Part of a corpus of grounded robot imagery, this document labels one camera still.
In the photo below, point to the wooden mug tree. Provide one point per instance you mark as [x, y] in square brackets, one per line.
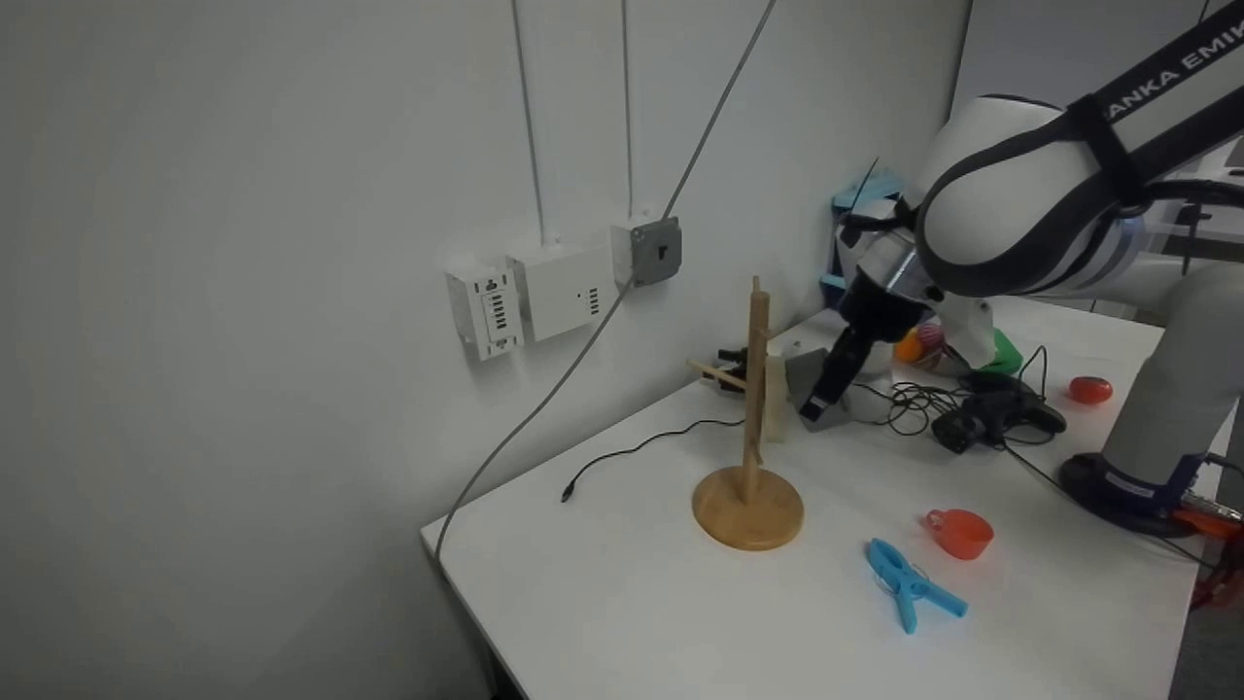
[746, 507]

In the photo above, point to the blue plastic clamp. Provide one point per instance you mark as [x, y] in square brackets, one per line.
[897, 575]

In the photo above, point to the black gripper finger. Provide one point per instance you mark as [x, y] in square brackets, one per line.
[837, 373]

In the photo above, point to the white wall conduit pipe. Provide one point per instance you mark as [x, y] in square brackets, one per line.
[626, 101]
[531, 119]

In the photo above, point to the grey wall junction box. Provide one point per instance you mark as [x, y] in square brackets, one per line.
[645, 250]

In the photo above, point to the orange plastic cup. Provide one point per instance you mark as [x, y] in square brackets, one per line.
[963, 534]

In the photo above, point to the grey duct tape roll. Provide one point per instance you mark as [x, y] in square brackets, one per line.
[806, 371]

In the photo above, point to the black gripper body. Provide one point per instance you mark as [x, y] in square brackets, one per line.
[888, 308]

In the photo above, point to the blue plastic container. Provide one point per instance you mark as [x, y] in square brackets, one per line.
[860, 197]

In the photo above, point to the orange toy ball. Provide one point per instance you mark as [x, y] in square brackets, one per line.
[911, 342]

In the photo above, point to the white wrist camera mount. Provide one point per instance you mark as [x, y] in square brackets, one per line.
[972, 332]

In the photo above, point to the black power adapter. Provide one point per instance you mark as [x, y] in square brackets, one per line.
[1003, 417]

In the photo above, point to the large white wall box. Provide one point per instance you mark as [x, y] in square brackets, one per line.
[562, 293]

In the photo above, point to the beige masking tape roll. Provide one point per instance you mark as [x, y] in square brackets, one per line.
[780, 391]

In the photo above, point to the small white wall box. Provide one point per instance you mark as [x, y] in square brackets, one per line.
[487, 314]

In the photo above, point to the red base clamp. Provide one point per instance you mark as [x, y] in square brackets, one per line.
[1206, 524]

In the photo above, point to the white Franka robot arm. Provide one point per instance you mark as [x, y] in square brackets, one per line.
[1022, 209]

